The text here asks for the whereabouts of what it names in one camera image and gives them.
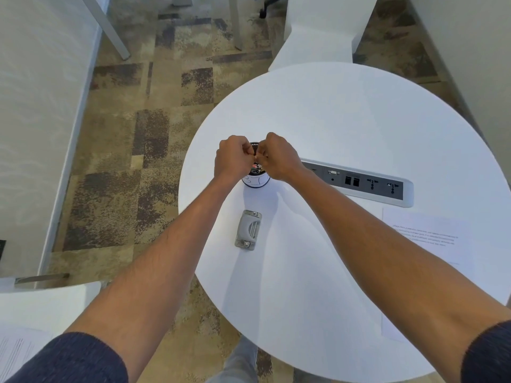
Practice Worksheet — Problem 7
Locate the person's left hand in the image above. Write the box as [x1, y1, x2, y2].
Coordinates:
[213, 135, 256, 182]

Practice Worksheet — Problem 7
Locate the person's right hand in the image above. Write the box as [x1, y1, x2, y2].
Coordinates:
[255, 132, 306, 182]

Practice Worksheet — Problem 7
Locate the person's left forearm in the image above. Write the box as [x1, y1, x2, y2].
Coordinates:
[66, 173, 250, 383]

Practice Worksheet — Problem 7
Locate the person's right forearm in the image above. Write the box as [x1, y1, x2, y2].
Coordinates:
[285, 167, 511, 383]

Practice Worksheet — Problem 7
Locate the white cup with black rim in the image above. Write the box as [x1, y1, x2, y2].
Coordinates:
[241, 142, 271, 190]

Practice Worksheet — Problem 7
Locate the grey table socket panel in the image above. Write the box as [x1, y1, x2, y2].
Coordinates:
[300, 158, 414, 208]

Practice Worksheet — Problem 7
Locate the white straight desk leg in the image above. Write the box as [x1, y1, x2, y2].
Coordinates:
[228, 0, 245, 51]

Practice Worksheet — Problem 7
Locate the white chair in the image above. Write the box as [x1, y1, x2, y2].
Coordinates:
[268, 0, 379, 72]

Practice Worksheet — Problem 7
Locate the white slanted desk leg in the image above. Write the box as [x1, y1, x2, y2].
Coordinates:
[78, 0, 131, 61]

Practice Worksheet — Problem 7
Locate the white printed paper sheet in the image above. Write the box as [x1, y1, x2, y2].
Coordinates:
[381, 206, 511, 343]
[0, 323, 55, 383]

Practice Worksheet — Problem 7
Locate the white partition panel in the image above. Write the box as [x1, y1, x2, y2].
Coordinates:
[0, 0, 110, 292]

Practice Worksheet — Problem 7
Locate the person's grey trouser leg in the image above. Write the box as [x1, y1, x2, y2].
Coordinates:
[205, 335, 260, 383]

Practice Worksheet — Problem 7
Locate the dark blue left sleeve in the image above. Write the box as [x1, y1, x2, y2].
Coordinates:
[4, 332, 129, 383]

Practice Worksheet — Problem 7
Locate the dark blue sleeve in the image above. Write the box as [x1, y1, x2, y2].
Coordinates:
[4, 332, 129, 383]
[461, 320, 511, 383]

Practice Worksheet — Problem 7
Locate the dark blue right sleeve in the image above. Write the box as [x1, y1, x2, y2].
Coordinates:
[461, 320, 511, 383]

